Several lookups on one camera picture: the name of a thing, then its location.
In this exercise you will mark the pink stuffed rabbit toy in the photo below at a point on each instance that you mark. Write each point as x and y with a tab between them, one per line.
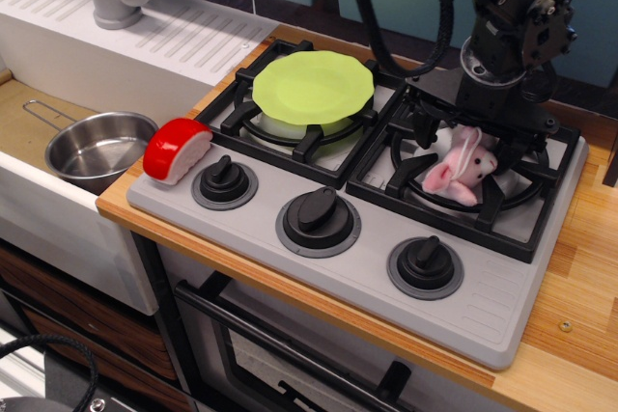
469	160

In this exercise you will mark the black left burner grate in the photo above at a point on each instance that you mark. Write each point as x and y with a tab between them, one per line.
324	153

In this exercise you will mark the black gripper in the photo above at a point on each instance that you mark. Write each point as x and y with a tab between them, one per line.
452	97

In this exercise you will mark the black stove knob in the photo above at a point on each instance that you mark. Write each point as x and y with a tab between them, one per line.
318	225
425	268
224	185

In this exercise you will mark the black right stove knob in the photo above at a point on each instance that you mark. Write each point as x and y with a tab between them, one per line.
425	268

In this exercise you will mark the green plastic plate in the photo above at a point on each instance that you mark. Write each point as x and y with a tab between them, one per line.
313	87

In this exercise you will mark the black burner grate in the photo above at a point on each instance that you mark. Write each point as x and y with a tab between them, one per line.
324	153
514	210

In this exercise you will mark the white toy sink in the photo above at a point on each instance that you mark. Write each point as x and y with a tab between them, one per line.
160	67

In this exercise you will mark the grey toy stove top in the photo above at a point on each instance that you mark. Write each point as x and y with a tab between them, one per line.
483	320

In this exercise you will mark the small steel saucepan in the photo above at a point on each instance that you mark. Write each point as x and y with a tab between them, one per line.
93	152

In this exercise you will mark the black right burner grate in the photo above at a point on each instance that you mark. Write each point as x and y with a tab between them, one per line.
514	210

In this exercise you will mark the black left stove knob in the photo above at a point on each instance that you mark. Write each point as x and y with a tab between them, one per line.
224	185

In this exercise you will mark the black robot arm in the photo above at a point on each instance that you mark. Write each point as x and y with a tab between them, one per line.
507	72

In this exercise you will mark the black middle stove knob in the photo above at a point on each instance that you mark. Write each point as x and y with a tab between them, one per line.
318	225

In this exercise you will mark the black oven door handle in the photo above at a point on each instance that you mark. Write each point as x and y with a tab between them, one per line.
206	299

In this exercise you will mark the wooden drawer front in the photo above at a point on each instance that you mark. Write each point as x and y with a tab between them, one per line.
131	355

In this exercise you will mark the toy oven door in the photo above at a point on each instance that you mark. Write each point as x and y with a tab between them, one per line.
262	381

